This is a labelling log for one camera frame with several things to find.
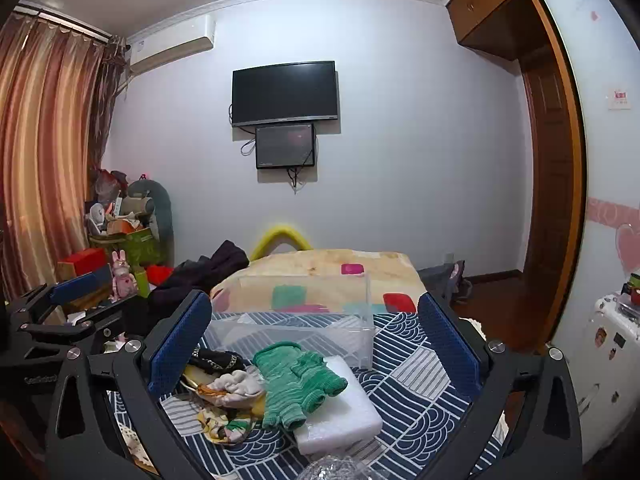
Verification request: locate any red plastic bag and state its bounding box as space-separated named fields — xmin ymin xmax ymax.
xmin=95 ymin=169 xmax=131 ymax=202

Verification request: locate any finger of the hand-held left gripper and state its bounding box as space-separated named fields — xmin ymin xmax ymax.
xmin=20 ymin=296 xmax=146 ymax=361
xmin=7 ymin=265 xmax=114 ymax=328

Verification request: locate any grey plush toy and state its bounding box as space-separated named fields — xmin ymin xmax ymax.
xmin=85 ymin=202 xmax=109 ymax=236

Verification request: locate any white wardrobe sliding door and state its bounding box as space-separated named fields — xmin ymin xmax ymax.
xmin=537 ymin=0 xmax=640 ymax=351

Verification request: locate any pink rabbit toy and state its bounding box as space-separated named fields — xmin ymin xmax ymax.
xmin=111 ymin=250 xmax=139 ymax=302

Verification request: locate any white foam block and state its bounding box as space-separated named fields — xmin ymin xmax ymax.
xmin=292 ymin=355 xmax=383 ymax=456

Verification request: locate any black gold patterned cloth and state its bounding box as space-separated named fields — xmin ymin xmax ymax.
xmin=187 ymin=346 xmax=251 ymax=376

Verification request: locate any grey bag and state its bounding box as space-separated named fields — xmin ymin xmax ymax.
xmin=417 ymin=260 xmax=473 ymax=306

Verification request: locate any black wall television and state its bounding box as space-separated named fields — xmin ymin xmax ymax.
xmin=232 ymin=61 xmax=341 ymax=127

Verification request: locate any wooden overhead cabinet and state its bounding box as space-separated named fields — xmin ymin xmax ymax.
xmin=445 ymin=0 xmax=551 ymax=61

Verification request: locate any blue white patterned tablecloth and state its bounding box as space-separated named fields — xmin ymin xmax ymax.
xmin=107 ymin=310 xmax=506 ymax=480

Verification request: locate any striped brown curtain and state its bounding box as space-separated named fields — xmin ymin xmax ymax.
xmin=0 ymin=7 xmax=128 ymax=301

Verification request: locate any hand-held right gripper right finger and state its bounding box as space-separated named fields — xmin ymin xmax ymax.
xmin=417 ymin=292 xmax=586 ymax=480

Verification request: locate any brown wooden door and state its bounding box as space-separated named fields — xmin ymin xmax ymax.
xmin=522 ymin=55 xmax=575 ymax=346

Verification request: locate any white cabinet with stickers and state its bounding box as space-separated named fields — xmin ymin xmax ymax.
xmin=552 ymin=295 xmax=640 ymax=461

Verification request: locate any small black wall monitor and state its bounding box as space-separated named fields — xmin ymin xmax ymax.
xmin=255 ymin=123 xmax=316 ymax=169

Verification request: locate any clear plastic storage box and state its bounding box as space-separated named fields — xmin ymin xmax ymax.
xmin=207 ymin=274 xmax=376 ymax=370

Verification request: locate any red box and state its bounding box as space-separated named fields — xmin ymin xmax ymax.
xmin=57 ymin=248 xmax=109 ymax=279

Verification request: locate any floral fabric scrunchie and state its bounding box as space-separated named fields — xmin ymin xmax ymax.
xmin=197 ymin=400 xmax=261 ymax=446

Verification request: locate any beige printed blanket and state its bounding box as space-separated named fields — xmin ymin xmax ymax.
xmin=210 ymin=249 xmax=431 ymax=316

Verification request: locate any beige soft cloth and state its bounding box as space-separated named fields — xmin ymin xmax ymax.
xmin=205 ymin=369 xmax=266 ymax=411

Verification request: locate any green knitted sweater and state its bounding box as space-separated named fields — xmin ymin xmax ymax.
xmin=252 ymin=341 xmax=348 ymax=431

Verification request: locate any green cardboard box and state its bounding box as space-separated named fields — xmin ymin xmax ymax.
xmin=90 ymin=227 xmax=168 ymax=268

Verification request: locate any pile of black clothes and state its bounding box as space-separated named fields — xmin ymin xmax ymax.
xmin=122 ymin=240 xmax=251 ymax=336

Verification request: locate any small clear box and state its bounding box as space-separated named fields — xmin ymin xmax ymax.
xmin=616 ymin=292 xmax=640 ymax=320

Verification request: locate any clear bubble wrap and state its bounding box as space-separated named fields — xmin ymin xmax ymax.
xmin=295 ymin=452 xmax=396 ymax=480

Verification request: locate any yellow curved foam tube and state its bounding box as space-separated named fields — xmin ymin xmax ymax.
xmin=250 ymin=225 xmax=315 ymax=261

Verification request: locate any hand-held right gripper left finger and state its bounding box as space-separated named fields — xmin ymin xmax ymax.
xmin=45 ymin=290 xmax=213 ymax=480

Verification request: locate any white air conditioner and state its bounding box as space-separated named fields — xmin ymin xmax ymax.
xmin=127 ymin=14 xmax=217 ymax=75

